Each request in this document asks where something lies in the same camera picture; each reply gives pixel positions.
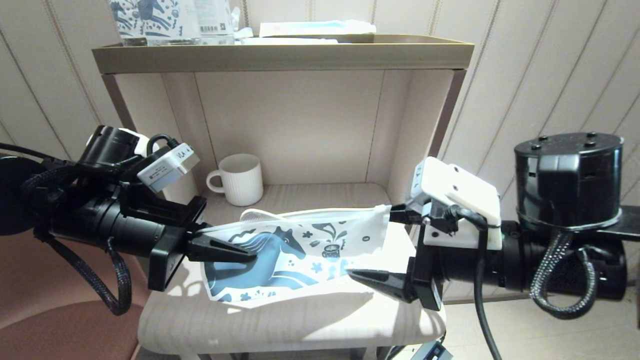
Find light wood shelf desk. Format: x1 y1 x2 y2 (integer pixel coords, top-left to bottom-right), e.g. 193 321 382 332
102 70 467 360

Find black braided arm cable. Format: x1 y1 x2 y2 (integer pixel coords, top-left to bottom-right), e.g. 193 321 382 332
20 162 134 317
529 230 599 321

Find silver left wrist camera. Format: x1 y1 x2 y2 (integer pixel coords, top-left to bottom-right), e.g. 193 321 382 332
136 143 201 193

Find horse label water bottle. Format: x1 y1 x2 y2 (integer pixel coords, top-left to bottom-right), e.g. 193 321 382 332
110 0 147 47

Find black left camera cable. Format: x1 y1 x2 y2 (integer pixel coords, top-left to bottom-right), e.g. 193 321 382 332
146 133 179 154

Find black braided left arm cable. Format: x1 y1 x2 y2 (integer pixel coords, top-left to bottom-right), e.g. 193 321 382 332
20 162 134 317

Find small knotted white packet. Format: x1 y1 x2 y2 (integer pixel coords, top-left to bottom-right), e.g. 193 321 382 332
232 7 254 43

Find brown chair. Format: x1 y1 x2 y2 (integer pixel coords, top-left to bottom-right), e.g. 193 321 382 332
0 230 152 360

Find white ribbed mug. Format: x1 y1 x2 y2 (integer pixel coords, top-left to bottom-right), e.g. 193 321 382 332
206 153 264 207

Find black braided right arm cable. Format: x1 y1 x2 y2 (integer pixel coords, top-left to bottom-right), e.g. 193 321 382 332
529 230 599 321

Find blue white toothbrush packet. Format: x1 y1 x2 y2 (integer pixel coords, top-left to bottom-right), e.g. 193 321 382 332
259 20 377 38

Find horse-print packages on shelf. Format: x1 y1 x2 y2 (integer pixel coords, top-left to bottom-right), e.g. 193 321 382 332
136 0 202 46

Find barcode label water bottle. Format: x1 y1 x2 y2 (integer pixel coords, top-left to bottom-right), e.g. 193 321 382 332
193 0 236 46

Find white horse-print zip pouch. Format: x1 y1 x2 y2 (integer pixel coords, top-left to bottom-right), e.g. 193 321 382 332
200 204 392 309

